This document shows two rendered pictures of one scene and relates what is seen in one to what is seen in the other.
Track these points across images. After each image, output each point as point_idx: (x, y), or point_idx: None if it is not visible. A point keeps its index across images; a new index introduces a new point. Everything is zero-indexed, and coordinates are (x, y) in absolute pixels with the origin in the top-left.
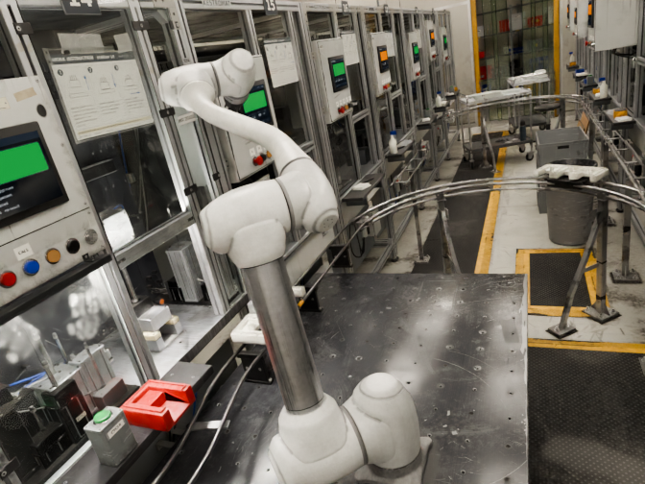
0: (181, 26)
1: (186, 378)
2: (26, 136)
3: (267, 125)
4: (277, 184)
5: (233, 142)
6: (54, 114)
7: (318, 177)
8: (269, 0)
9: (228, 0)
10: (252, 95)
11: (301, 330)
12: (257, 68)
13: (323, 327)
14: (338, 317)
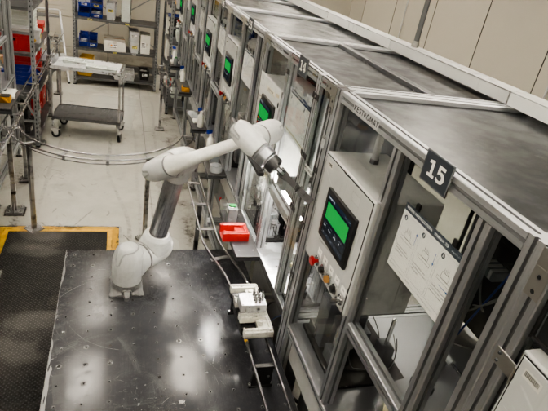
0: (333, 113)
1: (240, 249)
2: (267, 108)
3: (197, 150)
4: (165, 152)
5: (313, 222)
6: (278, 109)
7: (152, 159)
8: (437, 165)
9: (378, 121)
10: (337, 215)
11: (156, 205)
12: (361, 207)
13: (228, 365)
14: (224, 380)
